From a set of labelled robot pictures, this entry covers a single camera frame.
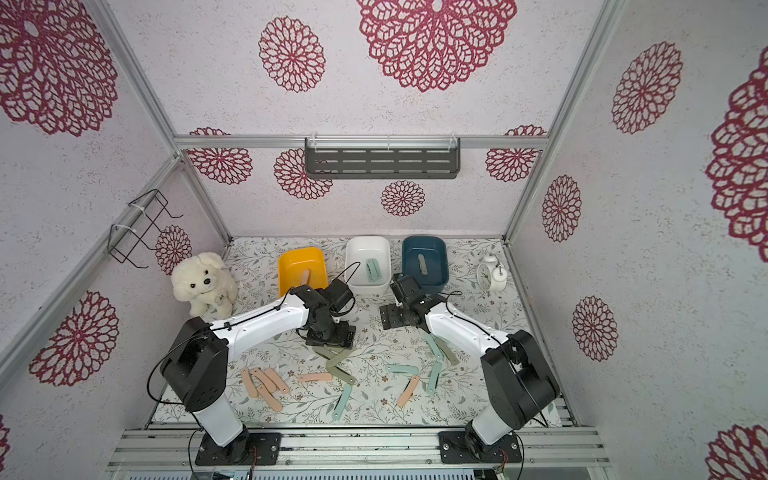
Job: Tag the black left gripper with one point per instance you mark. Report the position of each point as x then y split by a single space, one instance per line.
345 338

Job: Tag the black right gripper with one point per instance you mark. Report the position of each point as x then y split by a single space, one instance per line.
393 315

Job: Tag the olive green folding knife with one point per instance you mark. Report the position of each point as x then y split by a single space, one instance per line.
447 352
423 265
337 355
324 352
342 375

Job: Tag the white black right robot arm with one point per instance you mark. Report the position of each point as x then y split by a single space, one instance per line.
519 381

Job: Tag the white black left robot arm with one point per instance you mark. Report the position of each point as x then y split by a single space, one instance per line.
195 366

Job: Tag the teal plastic storage box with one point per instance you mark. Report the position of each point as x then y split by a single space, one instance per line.
435 251

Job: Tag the white plastic storage box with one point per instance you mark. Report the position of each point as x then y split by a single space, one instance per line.
357 251

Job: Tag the yellow plastic storage box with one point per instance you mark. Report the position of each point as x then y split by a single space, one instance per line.
291 264

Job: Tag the white twin-bell alarm clock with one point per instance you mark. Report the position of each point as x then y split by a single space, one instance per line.
491 275

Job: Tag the white plush dog toy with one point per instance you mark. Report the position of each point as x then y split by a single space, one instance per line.
204 282

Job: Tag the grey wall shelf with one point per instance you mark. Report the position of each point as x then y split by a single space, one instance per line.
389 159

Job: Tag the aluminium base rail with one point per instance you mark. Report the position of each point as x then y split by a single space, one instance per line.
330 448

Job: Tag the black wire wall rack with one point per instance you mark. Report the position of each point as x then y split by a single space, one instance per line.
144 213

